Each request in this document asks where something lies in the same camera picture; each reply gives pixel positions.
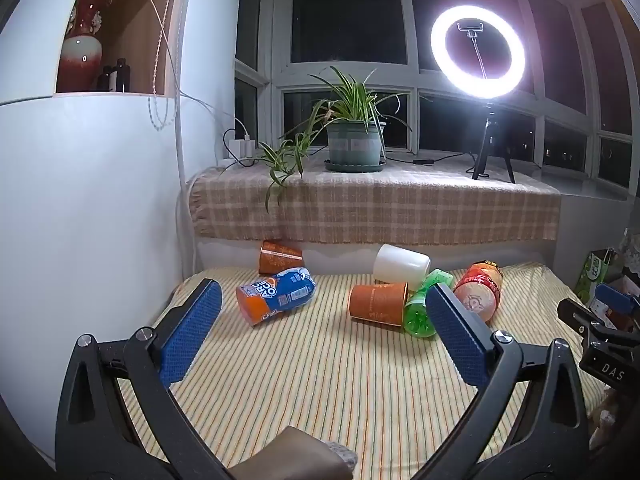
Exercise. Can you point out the orange paper cup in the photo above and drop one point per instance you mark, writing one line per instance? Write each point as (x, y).
(280, 258)
(377, 306)

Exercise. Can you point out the white window frame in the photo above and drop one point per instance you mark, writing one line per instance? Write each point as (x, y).
(415, 77)

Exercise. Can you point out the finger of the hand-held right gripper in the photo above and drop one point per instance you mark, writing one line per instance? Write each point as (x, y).
(619, 296)
(577, 312)

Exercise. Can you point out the checked cloth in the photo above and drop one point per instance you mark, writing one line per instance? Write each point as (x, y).
(375, 205)

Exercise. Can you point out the striped mat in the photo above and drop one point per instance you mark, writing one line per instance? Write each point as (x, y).
(320, 370)

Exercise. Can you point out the black tripod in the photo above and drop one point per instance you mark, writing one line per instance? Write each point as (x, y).
(492, 145)

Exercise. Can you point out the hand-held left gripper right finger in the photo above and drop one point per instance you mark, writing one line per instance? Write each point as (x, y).
(460, 335)

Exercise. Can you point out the orange labelled drink bottle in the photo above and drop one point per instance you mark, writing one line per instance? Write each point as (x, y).
(480, 287)

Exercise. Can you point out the green plant saucer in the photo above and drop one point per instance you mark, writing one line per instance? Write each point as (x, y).
(355, 166)

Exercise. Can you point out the tall dark bottle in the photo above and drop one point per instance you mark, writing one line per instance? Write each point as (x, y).
(123, 75)

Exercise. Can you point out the grey knit cloth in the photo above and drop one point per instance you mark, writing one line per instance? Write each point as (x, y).
(342, 452)

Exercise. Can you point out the green paper box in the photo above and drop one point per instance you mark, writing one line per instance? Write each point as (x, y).
(592, 272)

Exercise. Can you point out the green plastic bottle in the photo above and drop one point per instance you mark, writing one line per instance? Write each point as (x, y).
(419, 315)

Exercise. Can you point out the white plastic cup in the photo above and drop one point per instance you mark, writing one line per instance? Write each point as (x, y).
(402, 265)

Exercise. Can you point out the potted spider plant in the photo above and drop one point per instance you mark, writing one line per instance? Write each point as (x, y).
(354, 142)

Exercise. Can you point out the phone clamp on stick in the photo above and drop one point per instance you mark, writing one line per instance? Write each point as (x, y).
(470, 26)

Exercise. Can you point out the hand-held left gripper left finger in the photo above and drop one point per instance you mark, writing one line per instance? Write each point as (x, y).
(192, 330)

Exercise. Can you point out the red and white vase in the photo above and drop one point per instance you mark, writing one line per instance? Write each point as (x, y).
(80, 55)

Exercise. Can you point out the small dark bottle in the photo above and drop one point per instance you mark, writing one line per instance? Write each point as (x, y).
(109, 79)

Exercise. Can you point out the white power adapter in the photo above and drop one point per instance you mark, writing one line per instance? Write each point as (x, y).
(245, 147)

